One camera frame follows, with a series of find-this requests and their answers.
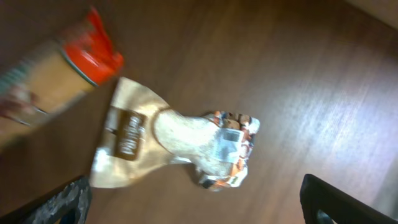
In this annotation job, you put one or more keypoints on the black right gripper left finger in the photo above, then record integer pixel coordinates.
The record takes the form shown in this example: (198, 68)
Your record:
(70, 205)

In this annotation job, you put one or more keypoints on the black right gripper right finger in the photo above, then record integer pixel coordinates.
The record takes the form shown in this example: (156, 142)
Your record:
(324, 203)

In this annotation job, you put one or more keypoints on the beige brown snack pouch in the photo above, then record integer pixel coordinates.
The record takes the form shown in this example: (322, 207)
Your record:
(143, 133)

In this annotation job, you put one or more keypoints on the red spaghetti packet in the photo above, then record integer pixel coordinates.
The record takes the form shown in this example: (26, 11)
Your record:
(55, 74)

